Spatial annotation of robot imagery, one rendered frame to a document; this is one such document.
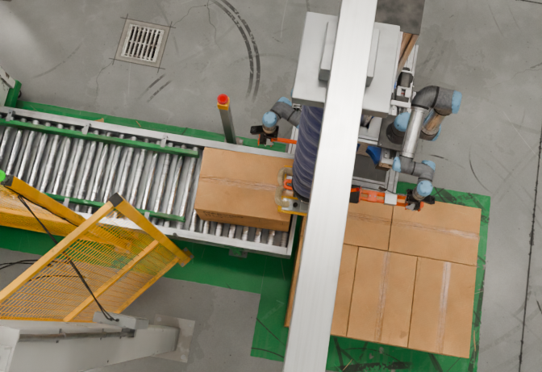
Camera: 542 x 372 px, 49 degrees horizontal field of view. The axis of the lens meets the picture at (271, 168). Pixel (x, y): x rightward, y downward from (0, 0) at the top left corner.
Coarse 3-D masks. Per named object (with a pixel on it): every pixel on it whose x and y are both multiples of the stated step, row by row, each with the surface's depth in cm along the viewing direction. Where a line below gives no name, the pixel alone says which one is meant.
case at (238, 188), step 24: (216, 168) 376; (240, 168) 376; (264, 168) 376; (216, 192) 372; (240, 192) 372; (264, 192) 372; (288, 192) 372; (216, 216) 386; (240, 216) 374; (264, 216) 368; (288, 216) 368
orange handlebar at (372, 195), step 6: (282, 138) 353; (288, 180) 346; (288, 186) 345; (366, 192) 345; (372, 192) 344; (378, 192) 345; (366, 198) 344; (372, 198) 343; (402, 198) 344; (396, 204) 343; (402, 204) 343
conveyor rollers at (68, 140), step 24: (24, 120) 426; (0, 144) 421; (96, 144) 422; (168, 144) 422; (0, 168) 420; (24, 168) 418; (48, 168) 417; (72, 168) 417; (168, 168) 418; (192, 168) 417; (96, 192) 413; (120, 192) 412; (144, 192) 413; (192, 216) 408
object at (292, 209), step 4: (284, 196) 356; (288, 196) 356; (288, 200) 355; (292, 200) 355; (296, 200) 355; (292, 204) 354; (296, 204) 352; (300, 204) 354; (280, 208) 354; (284, 208) 354; (288, 208) 354; (292, 208) 354; (296, 208) 354; (284, 212) 354; (288, 212) 354; (292, 212) 354; (296, 212) 354; (300, 212) 354; (304, 212) 353
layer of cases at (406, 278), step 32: (352, 224) 407; (384, 224) 407; (416, 224) 407; (448, 224) 407; (352, 256) 402; (384, 256) 402; (416, 256) 404; (448, 256) 402; (352, 288) 397; (384, 288) 396; (416, 288) 396; (448, 288) 396; (288, 320) 391; (352, 320) 391; (384, 320) 391; (416, 320) 391; (448, 320) 391; (448, 352) 386
